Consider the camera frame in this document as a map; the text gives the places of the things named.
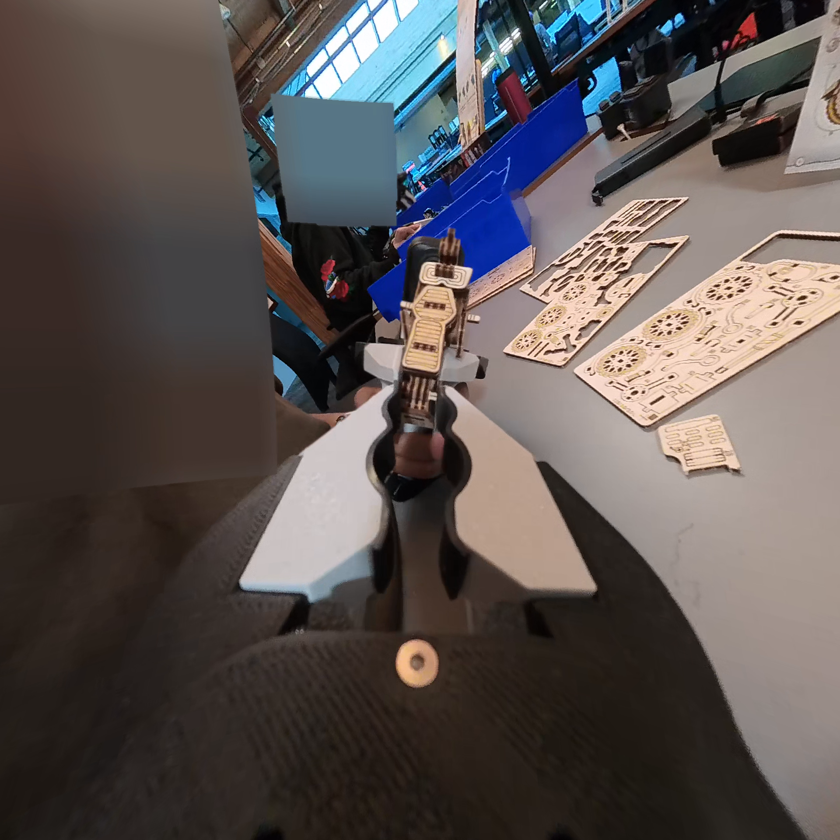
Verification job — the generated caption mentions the person's left hand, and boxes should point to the person's left hand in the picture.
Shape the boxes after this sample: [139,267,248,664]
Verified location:
[394,430,447,481]

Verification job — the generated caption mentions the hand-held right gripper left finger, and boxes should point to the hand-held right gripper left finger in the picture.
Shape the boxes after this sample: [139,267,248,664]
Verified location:
[239,387,403,624]

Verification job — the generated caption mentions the red bottle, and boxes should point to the red bottle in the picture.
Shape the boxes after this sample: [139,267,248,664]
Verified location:
[495,69,534,126]

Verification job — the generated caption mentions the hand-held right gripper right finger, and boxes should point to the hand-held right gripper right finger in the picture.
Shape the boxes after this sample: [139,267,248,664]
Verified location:
[436,387,598,624]

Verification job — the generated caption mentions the white printed banner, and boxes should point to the white printed banner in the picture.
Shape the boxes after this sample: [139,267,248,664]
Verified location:
[456,0,488,151]

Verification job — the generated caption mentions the wooden gear parts sheet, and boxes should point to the wooden gear parts sheet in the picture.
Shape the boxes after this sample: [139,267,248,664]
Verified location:
[504,235,690,367]

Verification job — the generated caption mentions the black equipment boxes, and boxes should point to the black equipment boxes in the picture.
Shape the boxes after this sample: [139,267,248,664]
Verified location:
[600,72,673,140]

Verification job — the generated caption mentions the small wooden parts card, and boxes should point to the small wooden parts card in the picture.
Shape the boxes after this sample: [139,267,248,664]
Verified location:
[656,413,742,476]

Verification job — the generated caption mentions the small wooden puzzle model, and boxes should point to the small wooden puzzle model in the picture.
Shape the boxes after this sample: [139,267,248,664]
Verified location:
[399,228,481,427]

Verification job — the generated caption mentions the long black case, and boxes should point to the long black case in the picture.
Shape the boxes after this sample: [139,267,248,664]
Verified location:
[591,107,713,206]

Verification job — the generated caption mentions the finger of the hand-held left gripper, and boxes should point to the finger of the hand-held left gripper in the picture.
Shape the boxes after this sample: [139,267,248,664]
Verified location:
[363,343,403,386]
[440,351,483,389]

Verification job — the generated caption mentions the large wooden parts sheet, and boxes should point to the large wooden parts sheet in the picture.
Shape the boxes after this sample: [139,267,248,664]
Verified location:
[574,230,840,429]

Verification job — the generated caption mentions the cut-out wooden parts sheet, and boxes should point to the cut-out wooden parts sheet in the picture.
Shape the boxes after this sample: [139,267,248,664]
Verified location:
[520,197,689,304]

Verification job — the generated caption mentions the thin wooden sheet stack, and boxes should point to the thin wooden sheet stack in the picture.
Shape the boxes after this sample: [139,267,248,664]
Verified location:
[465,248,538,311]

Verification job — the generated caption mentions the black device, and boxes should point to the black device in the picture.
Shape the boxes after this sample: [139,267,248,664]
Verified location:
[712,101,807,166]

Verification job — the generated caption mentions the dark flat mat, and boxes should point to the dark flat mat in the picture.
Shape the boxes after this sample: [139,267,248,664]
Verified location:
[696,23,831,114]

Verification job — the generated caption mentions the wooden beam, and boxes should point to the wooden beam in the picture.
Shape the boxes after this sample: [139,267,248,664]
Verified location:
[259,220,336,345]

